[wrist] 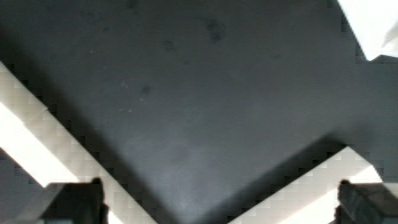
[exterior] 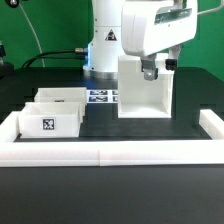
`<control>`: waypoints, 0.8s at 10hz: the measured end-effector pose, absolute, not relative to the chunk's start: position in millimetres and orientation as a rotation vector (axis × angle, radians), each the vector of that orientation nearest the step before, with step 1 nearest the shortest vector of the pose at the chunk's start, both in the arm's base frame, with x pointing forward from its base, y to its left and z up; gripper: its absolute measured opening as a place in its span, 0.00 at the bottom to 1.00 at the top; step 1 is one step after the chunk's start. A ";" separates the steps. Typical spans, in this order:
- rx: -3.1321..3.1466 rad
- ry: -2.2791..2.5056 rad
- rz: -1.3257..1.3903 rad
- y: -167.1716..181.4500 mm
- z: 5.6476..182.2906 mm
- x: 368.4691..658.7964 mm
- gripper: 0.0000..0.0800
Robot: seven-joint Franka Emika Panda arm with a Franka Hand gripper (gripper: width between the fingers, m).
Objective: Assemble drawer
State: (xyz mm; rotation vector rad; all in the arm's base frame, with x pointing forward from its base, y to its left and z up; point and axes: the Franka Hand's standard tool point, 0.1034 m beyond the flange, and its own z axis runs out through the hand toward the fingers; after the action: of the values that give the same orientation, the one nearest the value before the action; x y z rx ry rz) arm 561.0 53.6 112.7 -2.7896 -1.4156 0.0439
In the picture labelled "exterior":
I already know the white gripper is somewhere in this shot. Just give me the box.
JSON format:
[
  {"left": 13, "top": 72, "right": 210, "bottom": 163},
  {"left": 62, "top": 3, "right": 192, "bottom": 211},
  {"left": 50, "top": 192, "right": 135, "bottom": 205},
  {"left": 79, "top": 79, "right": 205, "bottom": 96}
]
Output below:
[{"left": 121, "top": 0, "right": 198, "bottom": 80}]

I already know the white drawer cabinet box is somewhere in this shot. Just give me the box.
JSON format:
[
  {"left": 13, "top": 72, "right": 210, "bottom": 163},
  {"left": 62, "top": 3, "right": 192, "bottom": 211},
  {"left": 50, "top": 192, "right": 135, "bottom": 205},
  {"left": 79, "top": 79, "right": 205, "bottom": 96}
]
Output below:
[{"left": 118, "top": 53, "right": 174, "bottom": 118}]

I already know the white drawer tray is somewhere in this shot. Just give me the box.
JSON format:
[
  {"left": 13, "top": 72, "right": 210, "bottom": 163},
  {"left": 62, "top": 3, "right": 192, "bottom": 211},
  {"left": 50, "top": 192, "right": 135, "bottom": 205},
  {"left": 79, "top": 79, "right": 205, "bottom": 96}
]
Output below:
[
  {"left": 18, "top": 102, "right": 83, "bottom": 138},
  {"left": 34, "top": 87, "right": 87, "bottom": 115}
]

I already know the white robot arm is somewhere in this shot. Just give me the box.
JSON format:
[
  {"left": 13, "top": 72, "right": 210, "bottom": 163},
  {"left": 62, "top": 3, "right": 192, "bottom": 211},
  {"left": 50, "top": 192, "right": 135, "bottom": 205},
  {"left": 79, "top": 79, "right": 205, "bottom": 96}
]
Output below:
[{"left": 83, "top": 0, "right": 198, "bottom": 79}]

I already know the fiducial marker sheet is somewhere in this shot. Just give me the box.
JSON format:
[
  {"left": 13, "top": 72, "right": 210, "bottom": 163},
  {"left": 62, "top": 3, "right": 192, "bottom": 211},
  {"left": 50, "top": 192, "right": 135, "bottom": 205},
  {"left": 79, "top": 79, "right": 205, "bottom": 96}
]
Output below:
[{"left": 87, "top": 90, "right": 118, "bottom": 103}]

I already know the black stand at left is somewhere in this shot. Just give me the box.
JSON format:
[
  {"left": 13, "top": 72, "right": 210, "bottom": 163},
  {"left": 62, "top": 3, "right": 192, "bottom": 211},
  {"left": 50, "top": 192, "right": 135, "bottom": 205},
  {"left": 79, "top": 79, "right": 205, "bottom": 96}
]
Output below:
[{"left": 0, "top": 42, "right": 14, "bottom": 76}]

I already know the black cable bundle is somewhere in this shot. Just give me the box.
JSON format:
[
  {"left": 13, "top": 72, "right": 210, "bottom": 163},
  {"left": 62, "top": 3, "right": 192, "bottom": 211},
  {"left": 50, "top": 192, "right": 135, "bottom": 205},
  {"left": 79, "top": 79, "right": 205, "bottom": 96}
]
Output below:
[{"left": 21, "top": 47, "right": 90, "bottom": 69}]

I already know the white U-shaped frame fence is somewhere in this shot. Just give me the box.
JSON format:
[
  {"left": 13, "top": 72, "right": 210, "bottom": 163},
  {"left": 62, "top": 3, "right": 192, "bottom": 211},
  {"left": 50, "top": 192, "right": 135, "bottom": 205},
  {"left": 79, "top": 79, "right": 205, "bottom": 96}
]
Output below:
[{"left": 0, "top": 109, "right": 224, "bottom": 167}]

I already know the thin white cable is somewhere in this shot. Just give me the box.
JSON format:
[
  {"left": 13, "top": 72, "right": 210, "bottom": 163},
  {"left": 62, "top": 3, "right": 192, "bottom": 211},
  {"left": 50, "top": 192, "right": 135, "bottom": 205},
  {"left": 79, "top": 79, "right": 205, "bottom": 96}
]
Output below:
[{"left": 18, "top": 2, "right": 46, "bottom": 68}]

